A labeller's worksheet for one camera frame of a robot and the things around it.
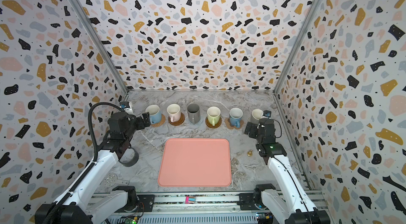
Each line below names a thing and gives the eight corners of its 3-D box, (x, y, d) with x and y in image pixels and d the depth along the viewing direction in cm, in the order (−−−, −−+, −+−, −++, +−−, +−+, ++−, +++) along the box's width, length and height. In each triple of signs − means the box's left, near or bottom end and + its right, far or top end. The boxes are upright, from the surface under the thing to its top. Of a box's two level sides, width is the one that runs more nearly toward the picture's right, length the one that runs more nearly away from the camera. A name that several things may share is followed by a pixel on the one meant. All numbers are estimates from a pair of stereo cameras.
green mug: (203, 125, 104) (202, 115, 95) (211, 114, 110) (211, 104, 101) (214, 130, 101) (214, 121, 93) (221, 119, 107) (222, 109, 99)
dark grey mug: (187, 128, 102) (185, 118, 93) (189, 114, 109) (187, 103, 101) (199, 128, 102) (198, 118, 93) (200, 114, 110) (199, 103, 101)
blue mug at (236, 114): (229, 131, 102) (230, 121, 93) (228, 117, 109) (229, 107, 100) (241, 131, 102) (244, 122, 93) (239, 117, 109) (241, 107, 100)
